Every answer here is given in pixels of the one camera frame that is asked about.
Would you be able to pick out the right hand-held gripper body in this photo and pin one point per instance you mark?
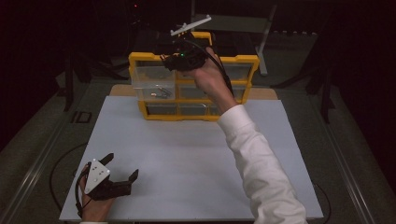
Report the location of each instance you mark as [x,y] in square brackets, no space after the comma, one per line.
[186,57]

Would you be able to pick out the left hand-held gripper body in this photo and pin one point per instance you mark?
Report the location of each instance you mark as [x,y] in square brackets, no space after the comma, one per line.
[96,175]

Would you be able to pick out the clear plastic drawer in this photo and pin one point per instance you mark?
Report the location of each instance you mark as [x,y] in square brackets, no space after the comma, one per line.
[149,81]

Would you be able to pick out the yellow black organizer case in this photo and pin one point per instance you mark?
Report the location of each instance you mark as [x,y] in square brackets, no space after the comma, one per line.
[186,109]

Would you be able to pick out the person's left hand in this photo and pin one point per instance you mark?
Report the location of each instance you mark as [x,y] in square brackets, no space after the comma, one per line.
[93,208]

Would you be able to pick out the person's right hand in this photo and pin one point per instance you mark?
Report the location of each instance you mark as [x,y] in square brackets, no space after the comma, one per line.
[211,81]

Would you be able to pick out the grey metal stand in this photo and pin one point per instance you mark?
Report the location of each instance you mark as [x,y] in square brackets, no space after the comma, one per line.
[261,46]

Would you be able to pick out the black tripod stand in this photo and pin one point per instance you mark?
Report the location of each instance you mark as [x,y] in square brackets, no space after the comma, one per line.
[325,93]
[69,81]

